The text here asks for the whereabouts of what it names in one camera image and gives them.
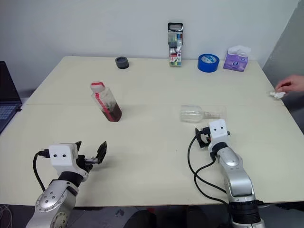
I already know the clear wine glass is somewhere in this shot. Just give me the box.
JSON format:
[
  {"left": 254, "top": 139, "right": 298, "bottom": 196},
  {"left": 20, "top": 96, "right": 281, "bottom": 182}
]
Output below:
[{"left": 179, "top": 105, "right": 228, "bottom": 124}]

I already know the marker pen set case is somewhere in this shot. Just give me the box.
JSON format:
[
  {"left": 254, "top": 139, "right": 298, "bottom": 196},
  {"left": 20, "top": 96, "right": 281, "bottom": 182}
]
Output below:
[{"left": 167, "top": 22, "right": 184, "bottom": 68}]

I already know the purple tissue box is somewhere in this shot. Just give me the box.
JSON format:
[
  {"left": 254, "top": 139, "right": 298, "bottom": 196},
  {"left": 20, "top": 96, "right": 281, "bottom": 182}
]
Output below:
[{"left": 222, "top": 45, "right": 252, "bottom": 73}]

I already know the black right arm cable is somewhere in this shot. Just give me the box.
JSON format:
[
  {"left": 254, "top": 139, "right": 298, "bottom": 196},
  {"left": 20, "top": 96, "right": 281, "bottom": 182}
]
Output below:
[{"left": 187, "top": 136, "right": 230, "bottom": 205}]

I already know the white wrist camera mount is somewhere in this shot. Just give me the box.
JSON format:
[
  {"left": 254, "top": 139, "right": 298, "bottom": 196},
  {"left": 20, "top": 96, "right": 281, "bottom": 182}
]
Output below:
[
  {"left": 208, "top": 119, "right": 229, "bottom": 152},
  {"left": 48, "top": 143, "right": 90, "bottom": 182}
]

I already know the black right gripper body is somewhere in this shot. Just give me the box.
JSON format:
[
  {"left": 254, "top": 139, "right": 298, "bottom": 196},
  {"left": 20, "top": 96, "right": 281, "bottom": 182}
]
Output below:
[{"left": 201, "top": 127, "right": 211, "bottom": 146}]

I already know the dark laptop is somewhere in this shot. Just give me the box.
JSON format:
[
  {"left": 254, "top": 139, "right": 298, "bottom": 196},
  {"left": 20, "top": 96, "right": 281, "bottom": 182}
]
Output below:
[{"left": 0, "top": 61, "right": 23, "bottom": 134}]

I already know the blue tape roll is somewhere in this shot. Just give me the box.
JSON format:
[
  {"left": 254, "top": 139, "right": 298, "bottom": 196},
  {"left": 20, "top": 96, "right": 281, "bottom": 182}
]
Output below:
[{"left": 197, "top": 53, "right": 219, "bottom": 73}]

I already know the grey partition panel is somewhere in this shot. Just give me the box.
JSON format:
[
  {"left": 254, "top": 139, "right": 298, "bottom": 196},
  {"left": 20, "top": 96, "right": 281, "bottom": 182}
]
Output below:
[{"left": 262, "top": 0, "right": 304, "bottom": 135}]

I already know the thin white cable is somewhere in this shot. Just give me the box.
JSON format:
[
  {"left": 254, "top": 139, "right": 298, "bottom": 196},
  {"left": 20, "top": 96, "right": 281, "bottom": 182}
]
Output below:
[{"left": 0, "top": 203, "right": 11, "bottom": 223}]

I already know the person's bare hand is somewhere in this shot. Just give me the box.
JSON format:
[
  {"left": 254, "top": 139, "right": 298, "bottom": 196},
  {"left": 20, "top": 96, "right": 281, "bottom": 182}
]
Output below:
[{"left": 276, "top": 75, "right": 304, "bottom": 93}]

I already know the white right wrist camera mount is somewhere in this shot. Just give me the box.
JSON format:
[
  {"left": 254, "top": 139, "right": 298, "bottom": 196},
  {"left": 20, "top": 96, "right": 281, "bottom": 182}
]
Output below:
[{"left": 208, "top": 119, "right": 229, "bottom": 152}]

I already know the plastic bottle with red liquid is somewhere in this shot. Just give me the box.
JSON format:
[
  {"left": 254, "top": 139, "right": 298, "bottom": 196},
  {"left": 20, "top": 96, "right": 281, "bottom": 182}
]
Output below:
[{"left": 89, "top": 80, "right": 123, "bottom": 123}]

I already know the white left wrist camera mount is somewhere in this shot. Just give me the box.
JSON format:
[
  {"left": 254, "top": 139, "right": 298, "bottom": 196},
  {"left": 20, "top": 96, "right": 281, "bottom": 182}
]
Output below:
[{"left": 48, "top": 143, "right": 90, "bottom": 182}]

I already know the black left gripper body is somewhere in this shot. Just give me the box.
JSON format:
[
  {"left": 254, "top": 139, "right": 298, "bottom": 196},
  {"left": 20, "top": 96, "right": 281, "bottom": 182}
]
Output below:
[{"left": 76, "top": 154, "right": 100, "bottom": 176}]

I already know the black round tape roll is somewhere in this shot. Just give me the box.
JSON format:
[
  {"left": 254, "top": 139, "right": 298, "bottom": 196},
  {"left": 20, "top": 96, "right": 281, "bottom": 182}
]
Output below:
[{"left": 115, "top": 56, "right": 131, "bottom": 70}]

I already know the white tissue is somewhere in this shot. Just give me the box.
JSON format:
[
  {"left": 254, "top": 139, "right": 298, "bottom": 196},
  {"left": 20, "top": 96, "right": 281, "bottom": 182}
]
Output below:
[{"left": 269, "top": 90, "right": 287, "bottom": 99}]

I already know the dark rounded shape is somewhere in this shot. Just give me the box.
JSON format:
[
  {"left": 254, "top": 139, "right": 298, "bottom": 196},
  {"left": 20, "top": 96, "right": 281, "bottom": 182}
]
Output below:
[{"left": 123, "top": 209, "right": 157, "bottom": 228}]

